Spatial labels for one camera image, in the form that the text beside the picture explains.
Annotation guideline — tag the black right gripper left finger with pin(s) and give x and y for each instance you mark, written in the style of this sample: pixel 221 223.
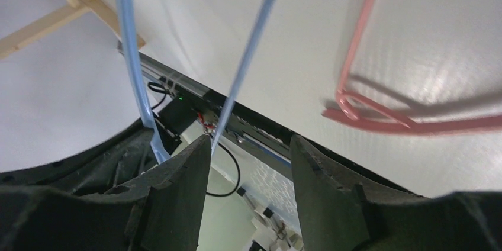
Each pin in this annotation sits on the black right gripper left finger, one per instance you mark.
pixel 158 210

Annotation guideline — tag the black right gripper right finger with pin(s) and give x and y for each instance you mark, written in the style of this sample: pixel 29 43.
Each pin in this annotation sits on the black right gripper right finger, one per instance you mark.
pixel 339 209

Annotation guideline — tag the blue plastic hanger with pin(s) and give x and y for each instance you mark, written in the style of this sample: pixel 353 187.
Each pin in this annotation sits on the blue plastic hanger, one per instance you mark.
pixel 130 49

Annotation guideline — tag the pink curved plastic hanger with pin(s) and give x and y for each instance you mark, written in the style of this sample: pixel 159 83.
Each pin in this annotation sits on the pink curved plastic hanger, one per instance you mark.
pixel 395 123

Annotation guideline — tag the wooden clothes rack frame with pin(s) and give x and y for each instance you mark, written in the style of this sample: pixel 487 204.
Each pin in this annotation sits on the wooden clothes rack frame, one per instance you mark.
pixel 57 19

